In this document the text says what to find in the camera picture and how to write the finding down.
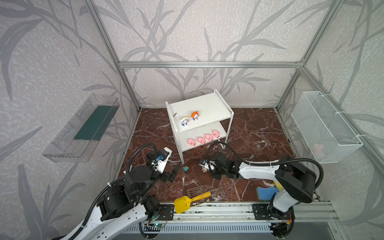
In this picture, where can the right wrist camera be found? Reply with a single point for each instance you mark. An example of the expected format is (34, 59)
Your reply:
(210, 165)

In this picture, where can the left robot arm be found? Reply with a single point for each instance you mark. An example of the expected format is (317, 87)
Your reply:
(123, 204)

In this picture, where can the orange blue cat figurine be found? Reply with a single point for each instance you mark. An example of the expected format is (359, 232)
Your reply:
(195, 115)

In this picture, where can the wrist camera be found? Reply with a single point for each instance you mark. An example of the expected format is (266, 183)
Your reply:
(161, 160)
(210, 165)

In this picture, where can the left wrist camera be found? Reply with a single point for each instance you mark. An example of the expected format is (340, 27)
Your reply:
(161, 160)

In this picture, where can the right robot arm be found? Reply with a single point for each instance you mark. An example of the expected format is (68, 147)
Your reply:
(297, 180)

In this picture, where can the pink toy in basket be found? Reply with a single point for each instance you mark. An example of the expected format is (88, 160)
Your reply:
(318, 151)

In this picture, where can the brown slotted spatula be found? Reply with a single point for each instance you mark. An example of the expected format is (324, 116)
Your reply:
(195, 191)

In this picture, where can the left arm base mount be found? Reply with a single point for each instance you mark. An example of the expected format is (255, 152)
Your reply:
(158, 211)

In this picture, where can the white wire mesh basket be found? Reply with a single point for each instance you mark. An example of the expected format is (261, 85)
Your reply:
(321, 123)

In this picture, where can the clear plastic wall bin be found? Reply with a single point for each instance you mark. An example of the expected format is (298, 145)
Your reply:
(79, 138)

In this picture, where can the pink pig toy pair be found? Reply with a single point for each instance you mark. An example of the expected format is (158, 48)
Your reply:
(201, 140)
(191, 142)

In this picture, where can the yellow sponge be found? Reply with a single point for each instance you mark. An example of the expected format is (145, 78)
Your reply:
(278, 186)

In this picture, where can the blue sponge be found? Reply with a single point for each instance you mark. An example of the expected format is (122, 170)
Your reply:
(266, 194)

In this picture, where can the aluminium front rail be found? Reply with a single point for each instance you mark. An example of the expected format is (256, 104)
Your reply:
(221, 212)

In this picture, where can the green circuit board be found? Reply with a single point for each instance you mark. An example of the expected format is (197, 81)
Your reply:
(155, 227)

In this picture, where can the white two-tier shelf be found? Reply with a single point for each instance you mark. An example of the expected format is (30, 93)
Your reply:
(199, 121)

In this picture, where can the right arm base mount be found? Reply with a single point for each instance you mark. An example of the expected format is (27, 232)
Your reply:
(267, 213)

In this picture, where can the white blue small figurine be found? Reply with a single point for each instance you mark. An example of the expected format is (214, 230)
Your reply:
(184, 121)

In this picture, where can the yellow toy shovel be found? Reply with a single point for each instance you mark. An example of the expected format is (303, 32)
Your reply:
(184, 203)

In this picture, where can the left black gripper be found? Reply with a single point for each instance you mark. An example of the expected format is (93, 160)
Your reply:
(167, 175)

